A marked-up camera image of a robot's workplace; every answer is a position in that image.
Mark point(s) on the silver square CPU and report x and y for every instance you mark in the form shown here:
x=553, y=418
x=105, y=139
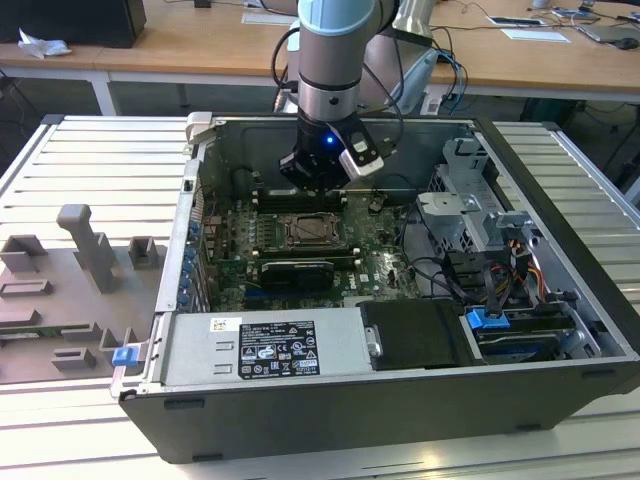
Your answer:
x=312, y=231

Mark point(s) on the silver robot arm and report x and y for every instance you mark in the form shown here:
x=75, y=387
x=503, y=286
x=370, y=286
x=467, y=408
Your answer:
x=327, y=60

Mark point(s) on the black RAM slot bank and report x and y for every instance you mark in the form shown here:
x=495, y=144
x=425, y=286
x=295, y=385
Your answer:
x=310, y=253
x=280, y=201

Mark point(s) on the black cylinder board component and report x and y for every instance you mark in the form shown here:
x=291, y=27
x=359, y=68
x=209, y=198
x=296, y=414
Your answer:
x=243, y=182

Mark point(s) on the grey case latch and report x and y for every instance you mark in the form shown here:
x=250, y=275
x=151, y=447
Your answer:
x=197, y=127

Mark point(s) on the small white labelled box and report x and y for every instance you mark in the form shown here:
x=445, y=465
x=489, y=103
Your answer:
x=433, y=105

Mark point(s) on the black graphics card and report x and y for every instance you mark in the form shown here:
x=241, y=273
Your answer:
x=297, y=276

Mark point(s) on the green motherboard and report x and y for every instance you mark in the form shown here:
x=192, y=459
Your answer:
x=385, y=270

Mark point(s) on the grey metal disk bay cage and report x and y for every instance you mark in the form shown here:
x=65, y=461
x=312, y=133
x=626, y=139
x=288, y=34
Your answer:
x=450, y=210

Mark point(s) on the wooden desk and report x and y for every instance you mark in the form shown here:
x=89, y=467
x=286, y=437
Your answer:
x=200, y=45

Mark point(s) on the silver power supply with label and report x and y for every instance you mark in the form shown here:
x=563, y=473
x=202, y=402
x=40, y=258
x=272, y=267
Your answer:
x=200, y=350

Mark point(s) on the hard disk in blue carrier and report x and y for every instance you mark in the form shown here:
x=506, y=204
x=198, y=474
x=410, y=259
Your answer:
x=482, y=320

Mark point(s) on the white paper sheet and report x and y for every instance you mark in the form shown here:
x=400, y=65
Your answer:
x=535, y=35

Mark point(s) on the white cup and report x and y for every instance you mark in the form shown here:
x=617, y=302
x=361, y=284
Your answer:
x=540, y=3

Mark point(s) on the black open PC case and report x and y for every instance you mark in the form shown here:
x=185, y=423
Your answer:
x=350, y=420

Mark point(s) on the black box on desk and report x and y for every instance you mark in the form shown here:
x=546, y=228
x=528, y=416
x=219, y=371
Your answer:
x=75, y=20

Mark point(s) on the blue case latch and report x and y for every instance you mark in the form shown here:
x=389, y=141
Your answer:
x=124, y=357

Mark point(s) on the crumpled white paper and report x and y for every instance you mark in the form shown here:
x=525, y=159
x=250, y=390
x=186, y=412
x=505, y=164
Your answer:
x=42, y=46

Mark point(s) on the grey brown parts rack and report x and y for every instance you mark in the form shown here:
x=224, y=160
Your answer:
x=60, y=295

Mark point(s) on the grey laptop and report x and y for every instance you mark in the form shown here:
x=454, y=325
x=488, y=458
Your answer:
x=607, y=33

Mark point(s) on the green RAM stick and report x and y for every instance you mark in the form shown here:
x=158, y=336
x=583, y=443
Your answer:
x=50, y=330

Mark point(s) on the black computer mouse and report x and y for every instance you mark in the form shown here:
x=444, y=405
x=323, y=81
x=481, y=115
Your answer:
x=624, y=43

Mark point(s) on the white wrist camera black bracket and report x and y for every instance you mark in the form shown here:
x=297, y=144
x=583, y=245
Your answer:
x=357, y=167

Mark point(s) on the white tablet dark frame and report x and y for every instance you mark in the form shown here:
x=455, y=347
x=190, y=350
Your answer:
x=515, y=20

